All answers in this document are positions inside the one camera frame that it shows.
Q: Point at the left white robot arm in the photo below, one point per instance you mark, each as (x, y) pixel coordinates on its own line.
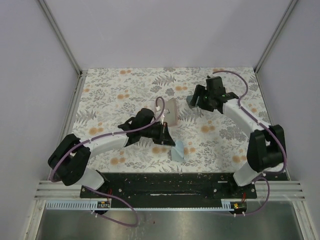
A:
(70, 159)

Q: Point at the floral table mat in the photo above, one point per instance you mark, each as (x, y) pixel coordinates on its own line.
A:
(212, 142)

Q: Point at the blue-grey glasses case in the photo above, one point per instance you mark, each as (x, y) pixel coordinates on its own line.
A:
(192, 101)

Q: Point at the pink glasses case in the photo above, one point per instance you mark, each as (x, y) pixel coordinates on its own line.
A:
(171, 112)

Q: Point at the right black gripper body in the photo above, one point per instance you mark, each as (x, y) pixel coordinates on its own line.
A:
(203, 101)

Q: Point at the left white cable duct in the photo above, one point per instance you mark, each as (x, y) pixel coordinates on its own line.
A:
(88, 205)

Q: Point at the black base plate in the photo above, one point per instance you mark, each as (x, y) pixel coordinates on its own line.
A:
(176, 190)

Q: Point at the blue cloth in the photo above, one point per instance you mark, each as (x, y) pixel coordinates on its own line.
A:
(178, 152)

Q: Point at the white sunglasses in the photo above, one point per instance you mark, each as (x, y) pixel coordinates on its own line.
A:
(132, 114)

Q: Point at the white cable duct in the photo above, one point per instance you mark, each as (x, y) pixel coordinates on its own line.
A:
(88, 205)
(231, 204)

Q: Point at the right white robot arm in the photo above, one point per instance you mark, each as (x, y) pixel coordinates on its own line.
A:
(266, 147)

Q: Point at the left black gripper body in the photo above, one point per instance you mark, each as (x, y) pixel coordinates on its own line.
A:
(155, 132)

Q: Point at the right white cable duct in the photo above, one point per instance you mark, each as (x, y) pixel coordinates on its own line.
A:
(231, 204)

